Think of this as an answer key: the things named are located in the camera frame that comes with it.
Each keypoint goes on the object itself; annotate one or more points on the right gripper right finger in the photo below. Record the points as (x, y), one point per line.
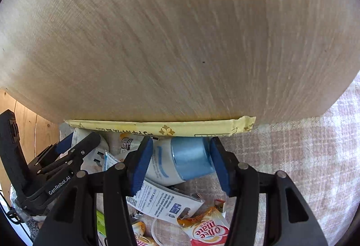
(226, 166)

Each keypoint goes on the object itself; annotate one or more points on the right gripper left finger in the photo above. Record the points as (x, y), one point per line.
(137, 163)

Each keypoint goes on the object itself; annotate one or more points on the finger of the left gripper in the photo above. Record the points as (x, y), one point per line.
(64, 145)
(82, 149)

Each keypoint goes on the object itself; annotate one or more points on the white bottle blue cap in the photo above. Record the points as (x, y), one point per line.
(179, 159)

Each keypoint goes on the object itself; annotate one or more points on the small coffee mate sachet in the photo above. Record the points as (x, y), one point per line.
(139, 229)

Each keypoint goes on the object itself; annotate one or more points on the white power plug adapter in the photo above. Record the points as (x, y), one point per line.
(94, 161)

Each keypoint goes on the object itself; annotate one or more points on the long yellow paper packet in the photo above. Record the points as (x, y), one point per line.
(170, 129)

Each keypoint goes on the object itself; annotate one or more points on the white printed instruction card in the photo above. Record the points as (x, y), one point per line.
(162, 203)

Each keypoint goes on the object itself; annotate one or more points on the large coffee mate sachet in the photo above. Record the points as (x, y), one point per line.
(208, 228)

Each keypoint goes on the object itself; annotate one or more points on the green yellow tube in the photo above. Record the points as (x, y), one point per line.
(101, 228)

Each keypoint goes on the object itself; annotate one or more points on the checkered pink tablecloth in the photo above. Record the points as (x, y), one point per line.
(320, 155)

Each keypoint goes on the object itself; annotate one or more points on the brown wooden board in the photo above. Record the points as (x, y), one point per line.
(178, 60)

